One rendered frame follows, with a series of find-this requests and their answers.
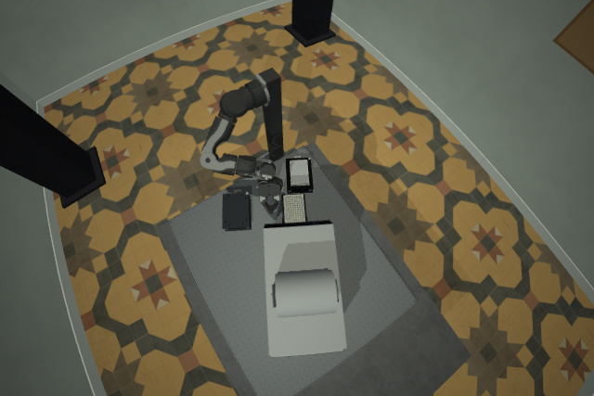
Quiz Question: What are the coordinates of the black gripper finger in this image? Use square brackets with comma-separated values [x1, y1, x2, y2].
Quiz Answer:
[259, 196, 271, 214]
[271, 193, 280, 214]

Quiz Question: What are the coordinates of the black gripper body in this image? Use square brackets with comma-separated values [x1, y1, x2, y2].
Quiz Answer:
[256, 176, 283, 197]

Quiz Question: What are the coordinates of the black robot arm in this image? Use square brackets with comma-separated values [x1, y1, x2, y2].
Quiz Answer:
[200, 74, 276, 180]

